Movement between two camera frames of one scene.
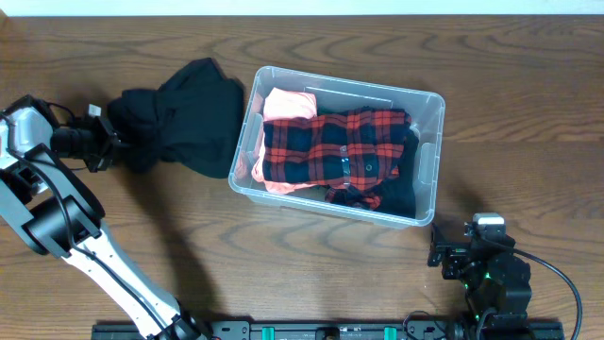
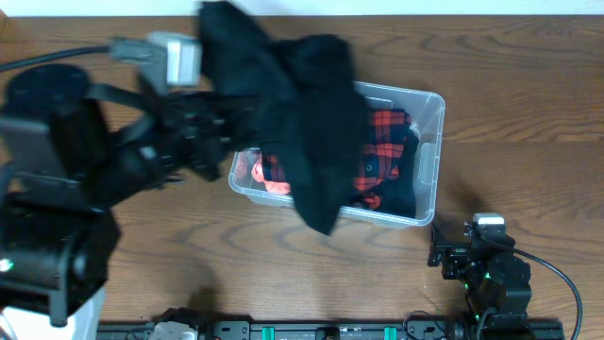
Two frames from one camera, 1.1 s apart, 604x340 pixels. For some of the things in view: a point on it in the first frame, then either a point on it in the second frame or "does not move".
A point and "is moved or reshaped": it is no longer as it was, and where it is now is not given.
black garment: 194,119 is moved or reshaped
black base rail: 341,331 does not move
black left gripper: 108,142 to 192,142
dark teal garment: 397,198 does not move
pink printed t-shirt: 280,104 to 245,161
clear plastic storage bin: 339,146 does not move
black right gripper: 458,252 does not move
